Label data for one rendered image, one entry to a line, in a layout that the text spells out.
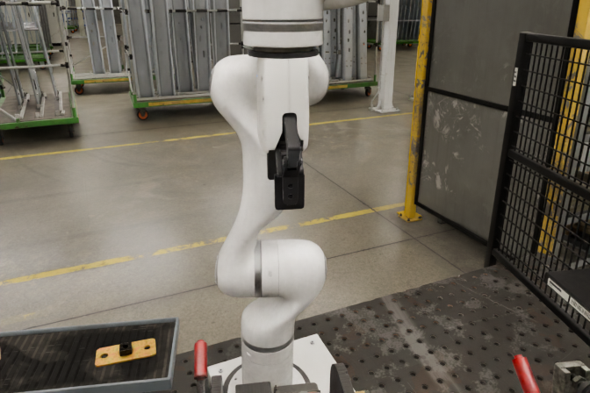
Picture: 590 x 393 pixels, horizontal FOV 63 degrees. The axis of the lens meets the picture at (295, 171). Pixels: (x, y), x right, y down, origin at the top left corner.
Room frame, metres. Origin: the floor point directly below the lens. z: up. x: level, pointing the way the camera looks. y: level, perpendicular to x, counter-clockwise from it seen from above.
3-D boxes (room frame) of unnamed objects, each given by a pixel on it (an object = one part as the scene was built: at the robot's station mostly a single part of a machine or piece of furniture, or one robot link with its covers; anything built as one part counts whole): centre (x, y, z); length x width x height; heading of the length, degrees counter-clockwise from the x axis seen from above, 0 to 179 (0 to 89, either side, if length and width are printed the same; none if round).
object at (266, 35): (0.53, 0.01, 1.62); 0.09 x 0.08 x 0.03; 8
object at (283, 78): (0.52, 0.01, 1.55); 0.10 x 0.07 x 0.11; 8
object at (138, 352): (0.58, 0.25, 1.17); 0.08 x 0.04 x 0.01; 107
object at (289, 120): (0.48, 0.01, 1.52); 0.08 x 0.01 x 0.06; 8
